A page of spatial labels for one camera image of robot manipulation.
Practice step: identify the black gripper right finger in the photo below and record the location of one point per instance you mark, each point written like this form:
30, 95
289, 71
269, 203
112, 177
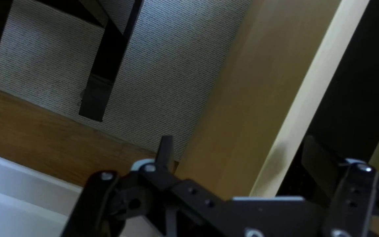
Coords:
354, 198

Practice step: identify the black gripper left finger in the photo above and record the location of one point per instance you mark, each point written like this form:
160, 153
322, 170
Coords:
101, 198

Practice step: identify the light wood drawer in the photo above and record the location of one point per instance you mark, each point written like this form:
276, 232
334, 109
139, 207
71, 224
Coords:
250, 87

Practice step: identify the wooden floor board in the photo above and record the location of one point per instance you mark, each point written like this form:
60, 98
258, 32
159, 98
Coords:
44, 136

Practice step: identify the aluminium frame rail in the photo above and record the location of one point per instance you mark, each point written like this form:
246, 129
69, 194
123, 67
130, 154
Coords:
13, 198

